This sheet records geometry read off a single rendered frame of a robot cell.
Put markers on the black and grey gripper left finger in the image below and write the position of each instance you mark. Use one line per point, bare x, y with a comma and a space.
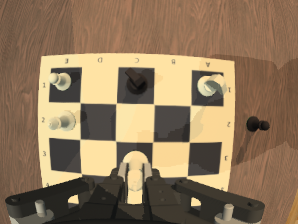
49, 203

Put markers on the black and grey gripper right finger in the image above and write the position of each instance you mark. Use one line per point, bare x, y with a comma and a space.
217, 206

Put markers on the chessboard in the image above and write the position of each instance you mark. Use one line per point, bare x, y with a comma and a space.
183, 133

